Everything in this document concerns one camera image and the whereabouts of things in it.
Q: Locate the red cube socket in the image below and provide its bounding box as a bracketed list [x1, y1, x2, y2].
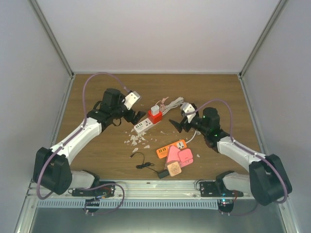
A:
[148, 110, 163, 124]

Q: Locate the white usb charger plug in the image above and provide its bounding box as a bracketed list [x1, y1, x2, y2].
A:
[151, 105, 160, 116]

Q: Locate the black power adapter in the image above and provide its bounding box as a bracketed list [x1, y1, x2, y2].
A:
[157, 169, 170, 179]

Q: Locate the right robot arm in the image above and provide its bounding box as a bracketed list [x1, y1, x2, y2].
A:
[170, 102, 293, 206]

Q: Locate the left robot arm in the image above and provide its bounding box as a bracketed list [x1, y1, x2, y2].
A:
[33, 88, 146, 197]

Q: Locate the pink triangular plug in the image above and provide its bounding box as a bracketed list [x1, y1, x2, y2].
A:
[165, 146, 180, 165]

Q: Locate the white power strip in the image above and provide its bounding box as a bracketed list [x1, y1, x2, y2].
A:
[134, 118, 154, 135]

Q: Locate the pink square adapter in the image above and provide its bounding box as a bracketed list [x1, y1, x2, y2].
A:
[177, 148, 193, 168]

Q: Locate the orange power strip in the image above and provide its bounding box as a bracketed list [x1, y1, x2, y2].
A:
[156, 139, 188, 160]

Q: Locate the wooden round-cornered block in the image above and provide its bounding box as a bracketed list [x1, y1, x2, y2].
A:
[166, 161, 182, 177]

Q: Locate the white bundled orange strip cord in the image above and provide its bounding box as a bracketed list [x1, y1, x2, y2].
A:
[185, 130, 198, 144]

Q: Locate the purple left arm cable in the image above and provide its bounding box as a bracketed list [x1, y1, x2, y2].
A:
[36, 72, 133, 200]

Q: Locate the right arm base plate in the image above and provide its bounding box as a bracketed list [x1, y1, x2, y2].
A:
[194, 180, 244, 198]

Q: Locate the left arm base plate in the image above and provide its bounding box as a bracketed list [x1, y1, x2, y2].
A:
[68, 181, 116, 198]

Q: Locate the grey slotted cable duct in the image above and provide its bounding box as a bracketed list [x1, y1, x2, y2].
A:
[37, 199, 218, 210]

